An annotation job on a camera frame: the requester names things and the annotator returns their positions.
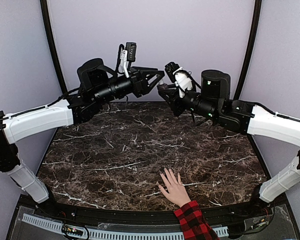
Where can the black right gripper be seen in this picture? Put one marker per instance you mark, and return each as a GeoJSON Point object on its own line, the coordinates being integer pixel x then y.
{"type": "Point", "coordinates": [177, 109]}

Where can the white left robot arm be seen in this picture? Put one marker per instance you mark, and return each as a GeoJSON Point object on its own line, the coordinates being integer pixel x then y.
{"type": "Point", "coordinates": [99, 85]}

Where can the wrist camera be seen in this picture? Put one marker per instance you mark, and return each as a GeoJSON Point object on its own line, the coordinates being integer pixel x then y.
{"type": "Point", "coordinates": [125, 57]}
{"type": "Point", "coordinates": [180, 78]}

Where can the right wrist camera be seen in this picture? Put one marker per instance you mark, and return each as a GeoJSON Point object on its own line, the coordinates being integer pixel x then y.
{"type": "Point", "coordinates": [180, 78]}

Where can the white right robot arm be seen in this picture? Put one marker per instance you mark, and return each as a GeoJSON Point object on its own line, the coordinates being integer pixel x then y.
{"type": "Point", "coordinates": [211, 100]}

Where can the black left frame post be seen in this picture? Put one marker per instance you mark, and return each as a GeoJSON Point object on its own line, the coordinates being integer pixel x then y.
{"type": "Point", "coordinates": [51, 44]}

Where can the person's bare hand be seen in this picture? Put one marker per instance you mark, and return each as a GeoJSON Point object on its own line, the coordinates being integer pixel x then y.
{"type": "Point", "coordinates": [173, 189]}

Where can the small green circuit board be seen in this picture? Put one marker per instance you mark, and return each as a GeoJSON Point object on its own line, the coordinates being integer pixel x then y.
{"type": "Point", "coordinates": [74, 231]}

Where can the red plaid sleeve forearm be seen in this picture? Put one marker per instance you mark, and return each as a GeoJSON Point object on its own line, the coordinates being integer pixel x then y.
{"type": "Point", "coordinates": [193, 224]}

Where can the black frame post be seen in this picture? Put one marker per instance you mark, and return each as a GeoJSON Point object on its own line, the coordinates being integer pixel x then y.
{"type": "Point", "coordinates": [249, 48]}
{"type": "Point", "coordinates": [51, 44]}

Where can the purple nail polish bottle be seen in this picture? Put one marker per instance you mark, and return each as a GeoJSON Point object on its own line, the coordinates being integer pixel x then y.
{"type": "Point", "coordinates": [162, 87]}

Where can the black right frame post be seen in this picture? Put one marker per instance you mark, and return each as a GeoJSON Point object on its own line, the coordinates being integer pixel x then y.
{"type": "Point", "coordinates": [249, 48]}

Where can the grey slotted cable duct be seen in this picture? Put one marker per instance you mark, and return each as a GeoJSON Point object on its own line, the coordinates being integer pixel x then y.
{"type": "Point", "coordinates": [109, 231]}

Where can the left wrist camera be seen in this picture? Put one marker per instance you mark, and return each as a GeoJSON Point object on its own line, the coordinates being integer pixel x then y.
{"type": "Point", "coordinates": [125, 57]}

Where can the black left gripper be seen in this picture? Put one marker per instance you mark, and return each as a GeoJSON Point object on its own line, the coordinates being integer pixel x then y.
{"type": "Point", "coordinates": [140, 79]}

